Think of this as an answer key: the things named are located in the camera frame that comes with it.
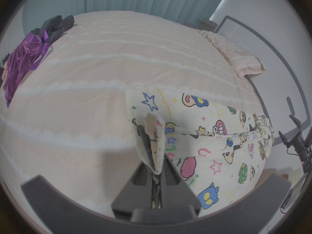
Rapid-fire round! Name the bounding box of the purple satin garment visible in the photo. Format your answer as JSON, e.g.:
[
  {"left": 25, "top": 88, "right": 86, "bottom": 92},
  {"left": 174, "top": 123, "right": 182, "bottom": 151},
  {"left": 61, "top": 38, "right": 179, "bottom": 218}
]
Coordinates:
[{"left": 3, "top": 32, "right": 50, "bottom": 108}]

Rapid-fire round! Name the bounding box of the pink striped pillow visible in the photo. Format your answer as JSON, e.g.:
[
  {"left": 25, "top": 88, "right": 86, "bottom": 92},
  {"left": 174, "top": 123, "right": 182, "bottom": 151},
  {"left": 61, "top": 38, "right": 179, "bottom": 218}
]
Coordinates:
[{"left": 199, "top": 30, "right": 266, "bottom": 78}]

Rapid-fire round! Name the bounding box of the bed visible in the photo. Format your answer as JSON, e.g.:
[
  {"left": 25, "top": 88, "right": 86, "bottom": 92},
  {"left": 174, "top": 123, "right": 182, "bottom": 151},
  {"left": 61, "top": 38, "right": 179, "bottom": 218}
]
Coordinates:
[{"left": 0, "top": 11, "right": 312, "bottom": 216}]

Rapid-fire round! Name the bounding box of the black garment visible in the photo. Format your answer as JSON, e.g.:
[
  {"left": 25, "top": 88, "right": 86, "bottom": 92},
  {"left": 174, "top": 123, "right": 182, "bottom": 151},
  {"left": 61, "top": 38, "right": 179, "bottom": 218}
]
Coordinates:
[{"left": 31, "top": 15, "right": 75, "bottom": 44}]

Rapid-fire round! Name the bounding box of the grey bedside table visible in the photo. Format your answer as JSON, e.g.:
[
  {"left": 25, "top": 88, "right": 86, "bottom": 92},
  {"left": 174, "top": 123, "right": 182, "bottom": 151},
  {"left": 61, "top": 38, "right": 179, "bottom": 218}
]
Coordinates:
[{"left": 184, "top": 18, "right": 217, "bottom": 32}]

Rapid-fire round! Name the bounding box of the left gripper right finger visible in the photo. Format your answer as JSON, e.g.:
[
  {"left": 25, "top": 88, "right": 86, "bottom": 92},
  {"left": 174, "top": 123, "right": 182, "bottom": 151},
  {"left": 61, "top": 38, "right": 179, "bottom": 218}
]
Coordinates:
[{"left": 161, "top": 155, "right": 201, "bottom": 215}]

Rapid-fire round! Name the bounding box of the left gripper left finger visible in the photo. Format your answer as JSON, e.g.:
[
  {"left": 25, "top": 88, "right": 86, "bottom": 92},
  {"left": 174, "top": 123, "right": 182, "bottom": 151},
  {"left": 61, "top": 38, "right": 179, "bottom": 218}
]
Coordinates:
[{"left": 111, "top": 161, "right": 154, "bottom": 220}]

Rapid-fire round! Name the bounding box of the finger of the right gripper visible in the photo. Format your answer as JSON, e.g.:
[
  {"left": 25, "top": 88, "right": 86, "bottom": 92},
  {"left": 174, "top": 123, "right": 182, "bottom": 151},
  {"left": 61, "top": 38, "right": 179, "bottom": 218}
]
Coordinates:
[
  {"left": 278, "top": 130, "right": 292, "bottom": 149},
  {"left": 289, "top": 114, "right": 304, "bottom": 137}
]

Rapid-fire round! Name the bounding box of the white printed pyjama top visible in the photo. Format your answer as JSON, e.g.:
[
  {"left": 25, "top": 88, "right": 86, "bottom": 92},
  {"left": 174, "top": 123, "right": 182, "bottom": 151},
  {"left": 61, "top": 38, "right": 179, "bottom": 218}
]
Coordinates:
[{"left": 125, "top": 88, "right": 275, "bottom": 210}]

